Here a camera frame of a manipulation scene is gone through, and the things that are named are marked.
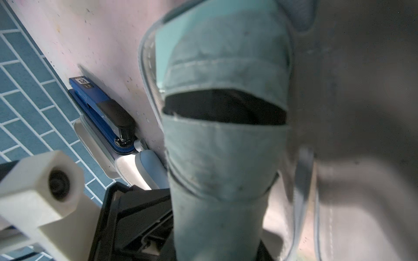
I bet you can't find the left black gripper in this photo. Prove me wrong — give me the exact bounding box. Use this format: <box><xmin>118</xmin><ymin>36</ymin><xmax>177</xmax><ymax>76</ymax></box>
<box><xmin>88</xmin><ymin>182</ymin><xmax>176</xmax><ymax>261</ymax></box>

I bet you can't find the mint green umbrella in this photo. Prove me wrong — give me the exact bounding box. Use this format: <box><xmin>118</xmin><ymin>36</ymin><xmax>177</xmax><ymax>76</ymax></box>
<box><xmin>138</xmin><ymin>1</ymin><xmax>292</xmax><ymax>261</ymax></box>

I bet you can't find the grey sleeve back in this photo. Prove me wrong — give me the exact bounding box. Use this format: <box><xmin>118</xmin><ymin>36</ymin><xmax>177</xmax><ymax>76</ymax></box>
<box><xmin>266</xmin><ymin>1</ymin><xmax>418</xmax><ymax>261</ymax></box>

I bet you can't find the white open sleeve centre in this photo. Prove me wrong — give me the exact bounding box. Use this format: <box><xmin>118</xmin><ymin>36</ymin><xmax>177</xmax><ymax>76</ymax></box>
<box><xmin>115</xmin><ymin>150</ymin><xmax>169</xmax><ymax>190</ymax></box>

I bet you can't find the blue stapler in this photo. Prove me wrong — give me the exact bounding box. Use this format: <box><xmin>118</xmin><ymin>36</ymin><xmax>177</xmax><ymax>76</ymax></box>
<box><xmin>68</xmin><ymin>76</ymin><xmax>136</xmax><ymax>155</ymax></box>

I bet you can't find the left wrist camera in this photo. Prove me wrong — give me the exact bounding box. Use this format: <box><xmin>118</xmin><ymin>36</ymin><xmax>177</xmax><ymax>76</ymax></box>
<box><xmin>1</xmin><ymin>151</ymin><xmax>100</xmax><ymax>261</ymax></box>

